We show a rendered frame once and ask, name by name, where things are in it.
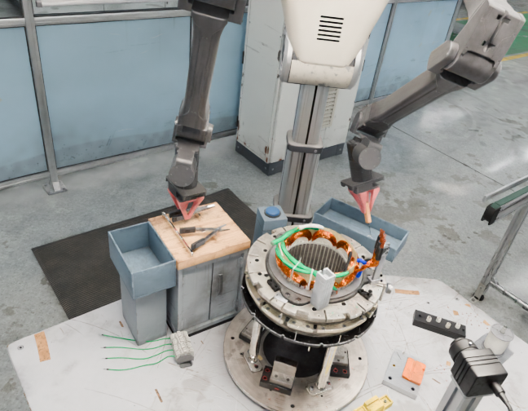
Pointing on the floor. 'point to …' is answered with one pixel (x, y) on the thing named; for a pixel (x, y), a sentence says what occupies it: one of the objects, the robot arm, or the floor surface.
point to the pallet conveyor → (499, 209)
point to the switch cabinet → (279, 95)
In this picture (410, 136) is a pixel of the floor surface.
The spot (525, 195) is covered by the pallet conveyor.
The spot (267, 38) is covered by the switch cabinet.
